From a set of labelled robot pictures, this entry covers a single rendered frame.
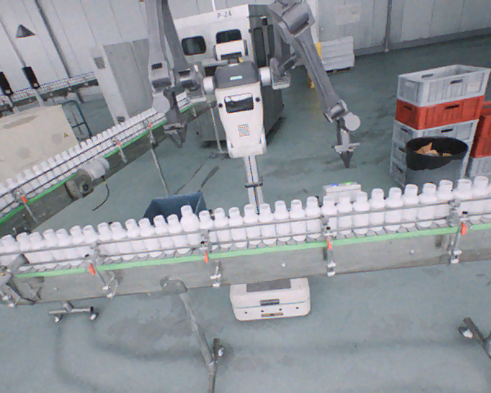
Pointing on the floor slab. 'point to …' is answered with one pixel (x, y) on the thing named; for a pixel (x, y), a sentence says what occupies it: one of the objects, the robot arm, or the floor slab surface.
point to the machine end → (260, 33)
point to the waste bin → (433, 164)
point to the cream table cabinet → (25, 142)
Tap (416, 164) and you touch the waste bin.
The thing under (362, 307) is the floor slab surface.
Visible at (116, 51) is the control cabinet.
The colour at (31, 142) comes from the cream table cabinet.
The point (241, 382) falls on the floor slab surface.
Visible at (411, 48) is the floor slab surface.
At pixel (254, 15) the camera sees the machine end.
